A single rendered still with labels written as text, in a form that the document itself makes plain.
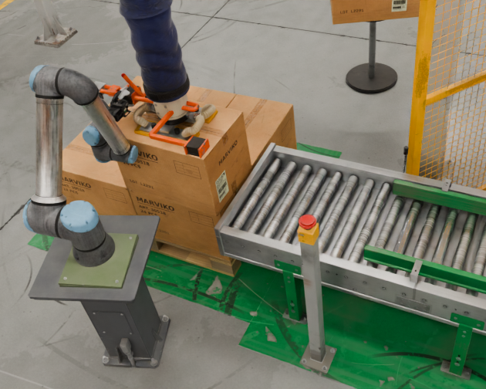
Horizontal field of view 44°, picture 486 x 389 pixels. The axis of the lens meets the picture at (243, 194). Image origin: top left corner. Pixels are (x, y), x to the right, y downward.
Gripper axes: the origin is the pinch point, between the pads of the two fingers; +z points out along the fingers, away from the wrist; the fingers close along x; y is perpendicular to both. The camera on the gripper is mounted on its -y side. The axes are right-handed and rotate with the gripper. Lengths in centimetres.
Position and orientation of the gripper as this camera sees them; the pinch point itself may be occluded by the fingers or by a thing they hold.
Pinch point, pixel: (126, 93)
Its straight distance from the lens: 323.0
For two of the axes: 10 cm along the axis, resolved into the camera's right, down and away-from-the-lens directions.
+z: 4.4, -6.8, 5.9
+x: -1.3, -7.0, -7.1
